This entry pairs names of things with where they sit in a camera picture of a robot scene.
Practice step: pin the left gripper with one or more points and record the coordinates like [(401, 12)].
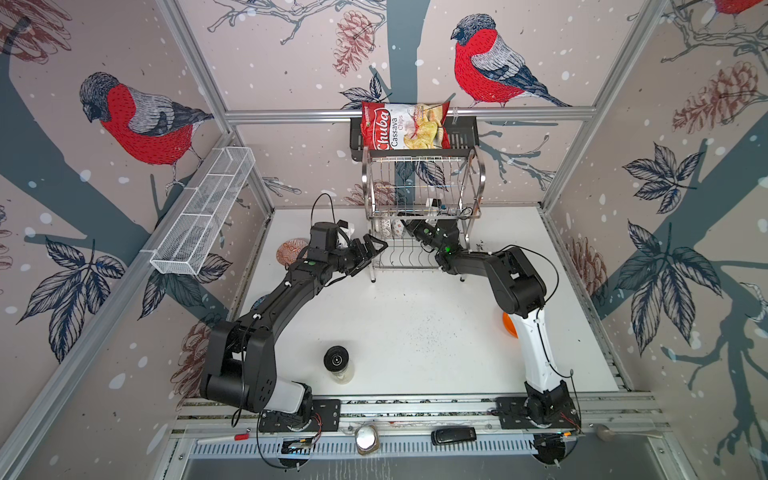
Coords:
[(370, 252)]

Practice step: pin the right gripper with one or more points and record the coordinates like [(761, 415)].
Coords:
[(415, 227)]

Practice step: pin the green patterned bowl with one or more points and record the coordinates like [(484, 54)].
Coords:
[(397, 228)]

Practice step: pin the steel two-tier dish rack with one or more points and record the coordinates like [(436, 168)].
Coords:
[(420, 184)]

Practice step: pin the white brown lattice bowl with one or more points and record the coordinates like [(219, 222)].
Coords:
[(382, 228)]

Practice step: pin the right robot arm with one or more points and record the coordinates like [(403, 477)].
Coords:
[(521, 293)]

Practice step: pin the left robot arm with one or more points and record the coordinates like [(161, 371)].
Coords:
[(240, 368)]

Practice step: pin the red patterned bowl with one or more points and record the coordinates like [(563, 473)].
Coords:
[(288, 252)]

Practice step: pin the orange plastic bowl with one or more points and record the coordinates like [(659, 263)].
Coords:
[(509, 325)]

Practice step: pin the black lidded glass jar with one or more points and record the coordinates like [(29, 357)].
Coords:
[(338, 363)]

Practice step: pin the red cassava chips bag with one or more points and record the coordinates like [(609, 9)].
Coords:
[(393, 126)]

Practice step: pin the round silver object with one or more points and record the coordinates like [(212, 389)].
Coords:
[(367, 439)]

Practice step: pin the black remote device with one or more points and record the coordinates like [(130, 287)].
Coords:
[(453, 435)]

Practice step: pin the black wall basket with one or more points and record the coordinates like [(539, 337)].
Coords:
[(461, 132)]

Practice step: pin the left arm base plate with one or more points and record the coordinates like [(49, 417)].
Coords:
[(324, 417)]

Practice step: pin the white wire wall basket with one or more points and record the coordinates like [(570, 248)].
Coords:
[(191, 237)]

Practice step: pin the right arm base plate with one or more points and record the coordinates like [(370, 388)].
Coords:
[(517, 413)]

